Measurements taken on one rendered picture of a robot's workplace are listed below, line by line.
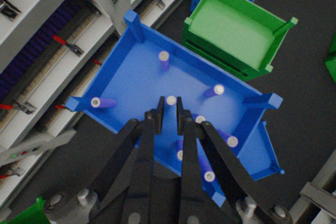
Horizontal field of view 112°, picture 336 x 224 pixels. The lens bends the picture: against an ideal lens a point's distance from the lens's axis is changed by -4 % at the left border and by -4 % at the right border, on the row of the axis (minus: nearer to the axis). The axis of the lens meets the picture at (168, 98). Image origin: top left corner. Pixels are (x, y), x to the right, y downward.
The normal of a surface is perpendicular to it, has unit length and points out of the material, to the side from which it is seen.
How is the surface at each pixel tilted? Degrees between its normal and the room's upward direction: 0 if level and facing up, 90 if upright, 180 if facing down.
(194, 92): 0
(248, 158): 0
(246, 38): 0
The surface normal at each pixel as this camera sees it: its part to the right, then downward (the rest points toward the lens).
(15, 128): 0.19, 0.12
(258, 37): -0.04, -0.07
